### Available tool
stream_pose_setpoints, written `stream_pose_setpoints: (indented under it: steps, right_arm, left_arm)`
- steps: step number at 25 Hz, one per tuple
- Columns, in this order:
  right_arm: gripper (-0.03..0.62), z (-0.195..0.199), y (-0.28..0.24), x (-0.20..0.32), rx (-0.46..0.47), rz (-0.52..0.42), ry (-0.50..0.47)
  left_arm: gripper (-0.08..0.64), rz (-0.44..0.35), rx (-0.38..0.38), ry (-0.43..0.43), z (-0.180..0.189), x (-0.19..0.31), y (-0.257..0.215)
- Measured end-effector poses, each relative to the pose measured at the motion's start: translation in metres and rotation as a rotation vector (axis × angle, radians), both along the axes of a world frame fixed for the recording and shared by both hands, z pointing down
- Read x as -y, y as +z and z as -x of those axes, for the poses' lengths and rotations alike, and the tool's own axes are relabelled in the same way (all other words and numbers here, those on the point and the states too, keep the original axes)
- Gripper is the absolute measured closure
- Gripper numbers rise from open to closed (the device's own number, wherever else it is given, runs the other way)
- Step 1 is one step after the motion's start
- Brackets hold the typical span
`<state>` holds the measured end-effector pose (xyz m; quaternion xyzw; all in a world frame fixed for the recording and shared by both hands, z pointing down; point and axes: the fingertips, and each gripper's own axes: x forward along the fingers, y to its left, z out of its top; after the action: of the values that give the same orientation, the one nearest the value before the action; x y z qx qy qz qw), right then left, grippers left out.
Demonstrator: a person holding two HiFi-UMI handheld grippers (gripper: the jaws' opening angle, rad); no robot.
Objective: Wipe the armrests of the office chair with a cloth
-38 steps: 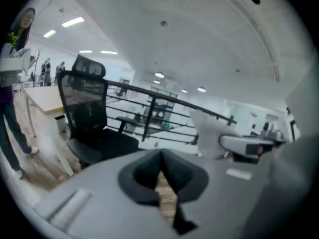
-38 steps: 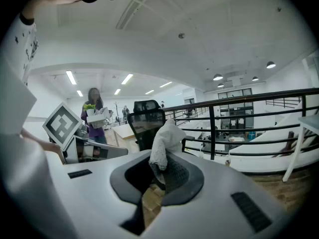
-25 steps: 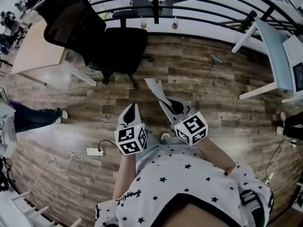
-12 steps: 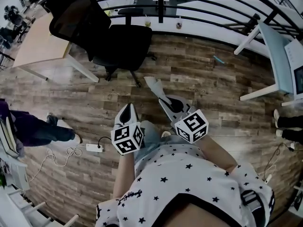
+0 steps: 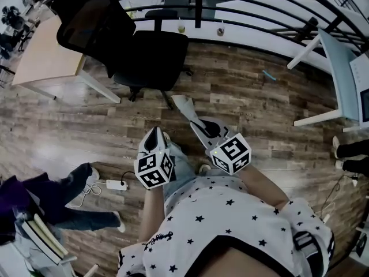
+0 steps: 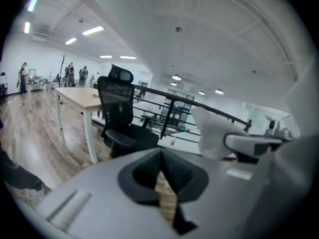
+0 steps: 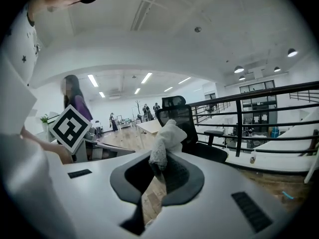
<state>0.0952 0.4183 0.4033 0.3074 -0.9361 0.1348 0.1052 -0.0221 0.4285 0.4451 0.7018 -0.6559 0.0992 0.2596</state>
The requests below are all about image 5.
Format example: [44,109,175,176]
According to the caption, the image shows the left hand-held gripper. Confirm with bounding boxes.
[133,126,177,190]

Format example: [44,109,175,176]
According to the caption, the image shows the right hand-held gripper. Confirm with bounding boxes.
[189,117,253,177]

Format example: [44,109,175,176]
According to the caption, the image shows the white cloth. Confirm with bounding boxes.
[171,94,202,126]

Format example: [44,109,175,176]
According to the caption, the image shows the person's left forearm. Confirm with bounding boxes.
[138,183,168,244]

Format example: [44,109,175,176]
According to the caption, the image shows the person's right forearm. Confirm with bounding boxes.
[239,164,291,210]

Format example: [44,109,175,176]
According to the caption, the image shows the light blue jeans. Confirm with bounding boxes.
[163,141,240,201]

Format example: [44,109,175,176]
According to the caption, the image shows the white power strip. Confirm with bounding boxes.
[106,179,129,192]

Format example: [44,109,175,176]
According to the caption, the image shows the black mesh office chair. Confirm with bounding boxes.
[56,0,191,110]

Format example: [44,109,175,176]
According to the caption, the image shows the white star-print shirt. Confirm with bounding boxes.
[116,175,337,277]

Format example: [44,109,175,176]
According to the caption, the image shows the black metal railing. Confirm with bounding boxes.
[111,0,369,54]

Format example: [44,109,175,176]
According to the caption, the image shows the wooden table with white legs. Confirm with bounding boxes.
[11,15,122,104]

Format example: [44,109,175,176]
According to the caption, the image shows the pale green book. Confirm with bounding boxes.
[33,214,69,259]

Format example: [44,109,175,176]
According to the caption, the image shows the white desk with pale top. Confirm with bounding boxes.
[287,27,369,133]

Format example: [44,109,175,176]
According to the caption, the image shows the white framed monitor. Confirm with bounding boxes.
[349,53,369,123]

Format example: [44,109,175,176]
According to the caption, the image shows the potted plant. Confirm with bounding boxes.
[1,5,22,30]

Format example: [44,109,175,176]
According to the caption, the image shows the black power cable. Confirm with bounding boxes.
[120,171,137,185]

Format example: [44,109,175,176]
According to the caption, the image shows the white cable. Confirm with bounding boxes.
[65,182,108,209]

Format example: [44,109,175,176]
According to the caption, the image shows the thin dark cable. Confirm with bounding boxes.
[318,174,360,216]

